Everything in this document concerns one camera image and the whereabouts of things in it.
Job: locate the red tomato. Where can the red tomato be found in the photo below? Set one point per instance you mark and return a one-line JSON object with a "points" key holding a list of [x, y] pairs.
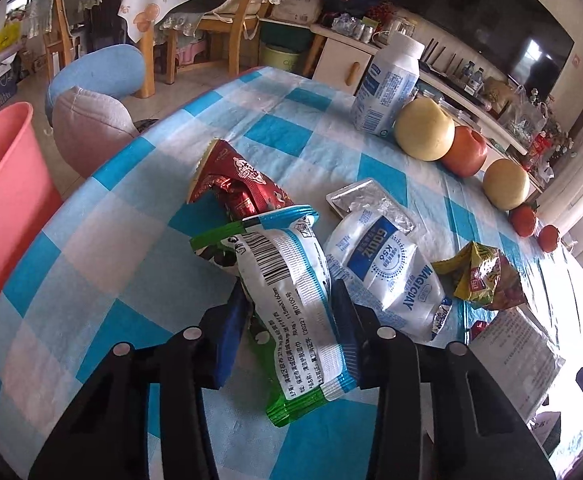
{"points": [[524, 221], [550, 238]]}

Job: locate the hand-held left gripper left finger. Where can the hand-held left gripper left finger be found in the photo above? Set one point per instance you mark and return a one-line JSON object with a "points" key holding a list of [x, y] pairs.
{"points": [[231, 332]]}

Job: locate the grey cushioned stool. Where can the grey cushioned stool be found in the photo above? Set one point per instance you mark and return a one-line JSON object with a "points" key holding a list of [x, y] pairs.
{"points": [[86, 125]]}

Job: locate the pink plastic bucket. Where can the pink plastic bucket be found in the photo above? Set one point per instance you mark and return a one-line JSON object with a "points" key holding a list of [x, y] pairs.
{"points": [[6, 185]]}

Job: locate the wooden chair with beige cushion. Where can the wooden chair with beige cushion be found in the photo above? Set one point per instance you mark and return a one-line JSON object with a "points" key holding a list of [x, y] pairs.
{"points": [[244, 15]]}

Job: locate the dark green box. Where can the dark green box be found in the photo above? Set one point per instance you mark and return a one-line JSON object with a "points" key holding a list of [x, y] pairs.
{"points": [[284, 32]]}

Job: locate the white paper leaflet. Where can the white paper leaflet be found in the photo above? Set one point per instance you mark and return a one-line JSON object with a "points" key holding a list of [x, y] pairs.
{"points": [[511, 355]]}

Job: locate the light wooden chair lace cover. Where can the light wooden chair lace cover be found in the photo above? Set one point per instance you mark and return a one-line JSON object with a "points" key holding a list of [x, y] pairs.
{"points": [[61, 25]]}

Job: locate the red apple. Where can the red apple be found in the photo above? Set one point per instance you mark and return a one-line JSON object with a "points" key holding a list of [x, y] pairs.
{"points": [[466, 152]]}

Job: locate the red snack wrapper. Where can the red snack wrapper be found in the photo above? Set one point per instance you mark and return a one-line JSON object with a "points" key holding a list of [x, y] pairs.
{"points": [[241, 175]]}

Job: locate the large yellow pear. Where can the large yellow pear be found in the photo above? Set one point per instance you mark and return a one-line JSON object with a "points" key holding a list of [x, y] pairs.
{"points": [[424, 130]]}

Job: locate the yellow plastic bag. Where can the yellow plastic bag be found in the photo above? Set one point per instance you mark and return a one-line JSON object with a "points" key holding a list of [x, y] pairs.
{"points": [[6, 37]]}

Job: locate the white and blue milk bottle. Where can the white and blue milk bottle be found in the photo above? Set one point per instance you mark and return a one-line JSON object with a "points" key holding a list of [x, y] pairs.
{"points": [[384, 90]]}

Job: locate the white pouch with blue label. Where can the white pouch with blue label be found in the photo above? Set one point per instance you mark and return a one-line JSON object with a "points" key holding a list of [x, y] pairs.
{"points": [[386, 270]]}

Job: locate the black television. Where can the black television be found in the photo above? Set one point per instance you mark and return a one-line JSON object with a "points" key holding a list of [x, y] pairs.
{"points": [[471, 20]]}

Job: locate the silver foil wrapper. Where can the silver foil wrapper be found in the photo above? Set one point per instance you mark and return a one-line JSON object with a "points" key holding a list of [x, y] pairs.
{"points": [[356, 197]]}

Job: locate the dark wooden chair lace cover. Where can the dark wooden chair lace cover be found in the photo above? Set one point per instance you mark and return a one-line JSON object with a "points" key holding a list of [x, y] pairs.
{"points": [[102, 15]]}

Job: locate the blue round stool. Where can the blue round stool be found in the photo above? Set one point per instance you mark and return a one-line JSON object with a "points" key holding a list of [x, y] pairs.
{"points": [[96, 72]]}

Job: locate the yellow snack wrapper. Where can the yellow snack wrapper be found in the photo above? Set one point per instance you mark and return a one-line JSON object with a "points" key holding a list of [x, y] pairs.
{"points": [[481, 275]]}

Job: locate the light green waste bin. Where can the light green waste bin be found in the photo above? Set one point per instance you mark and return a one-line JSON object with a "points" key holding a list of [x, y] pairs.
{"points": [[280, 59]]}

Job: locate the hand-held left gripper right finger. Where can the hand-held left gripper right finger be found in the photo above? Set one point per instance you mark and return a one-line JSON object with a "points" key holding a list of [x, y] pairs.
{"points": [[345, 322]]}

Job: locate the small yellow pear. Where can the small yellow pear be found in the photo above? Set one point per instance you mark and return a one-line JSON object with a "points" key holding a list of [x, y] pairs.
{"points": [[506, 185]]}

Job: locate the green and white snack packet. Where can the green and white snack packet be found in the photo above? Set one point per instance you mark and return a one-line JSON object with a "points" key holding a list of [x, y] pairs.
{"points": [[286, 280]]}

